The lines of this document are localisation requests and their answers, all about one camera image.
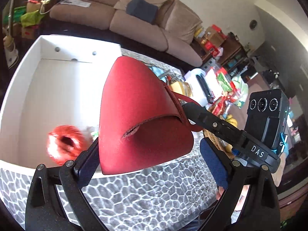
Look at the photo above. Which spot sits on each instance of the dark blue cushion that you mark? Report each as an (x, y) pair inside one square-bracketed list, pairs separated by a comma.
[(142, 10)]

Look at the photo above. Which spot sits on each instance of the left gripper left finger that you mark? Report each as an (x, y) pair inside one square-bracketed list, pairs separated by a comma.
[(77, 174)]

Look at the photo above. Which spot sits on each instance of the clear plastic jar green label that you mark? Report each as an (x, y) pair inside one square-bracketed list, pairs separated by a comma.
[(90, 134)]

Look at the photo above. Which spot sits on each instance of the brown sofa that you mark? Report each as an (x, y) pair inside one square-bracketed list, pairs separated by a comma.
[(168, 39)]

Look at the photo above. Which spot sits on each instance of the patterned fleece blanket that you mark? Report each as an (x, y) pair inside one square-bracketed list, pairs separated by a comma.
[(164, 197)]

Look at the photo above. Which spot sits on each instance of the white cardboard box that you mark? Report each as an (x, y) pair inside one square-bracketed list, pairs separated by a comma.
[(58, 82)]

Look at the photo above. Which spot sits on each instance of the red felt bag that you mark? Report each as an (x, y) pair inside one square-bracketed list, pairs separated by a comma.
[(142, 122)]

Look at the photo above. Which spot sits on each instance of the papers on sofa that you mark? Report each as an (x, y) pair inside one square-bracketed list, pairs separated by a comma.
[(79, 3)]

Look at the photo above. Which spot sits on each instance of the orange twine ball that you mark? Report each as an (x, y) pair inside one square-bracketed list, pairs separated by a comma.
[(65, 143)]

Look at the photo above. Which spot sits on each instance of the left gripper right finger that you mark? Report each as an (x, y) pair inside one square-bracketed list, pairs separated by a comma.
[(232, 179)]

